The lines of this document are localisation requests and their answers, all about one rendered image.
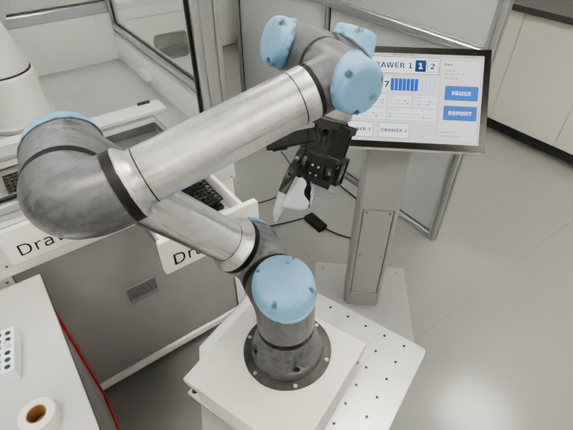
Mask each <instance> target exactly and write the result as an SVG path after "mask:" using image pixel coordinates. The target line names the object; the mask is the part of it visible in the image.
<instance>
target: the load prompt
mask: <svg viewBox="0 0 573 430"><path fill-rule="evenodd" d="M373 60H374V61H376V62H377V63H378V64H379V66H380V68H381V70H382V73H399V74H420V75H440V63H441V58H426V57H402V56H378V55H373Z"/></svg>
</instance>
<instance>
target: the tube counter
mask: <svg viewBox="0 0 573 430"><path fill-rule="evenodd" d="M383 80H384V82H383V88H382V91H401V92H420V93H438V88H439V78H402V77H384V78H383Z"/></svg>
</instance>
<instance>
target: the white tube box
mask: <svg viewBox="0 0 573 430"><path fill-rule="evenodd" d="M4 341H8V342H9V344H10V347H9V348H7V349H6V348H5V347H4V346H3V342H4ZM20 378H21V365H20V334H19V332H18V331H17V330H16V328H15V327H14V326H13V327H10V328H6V329H4V330H1V331H0V386H2V385H5V384H8V383H10V382H12V381H16V380H19V379H20Z"/></svg>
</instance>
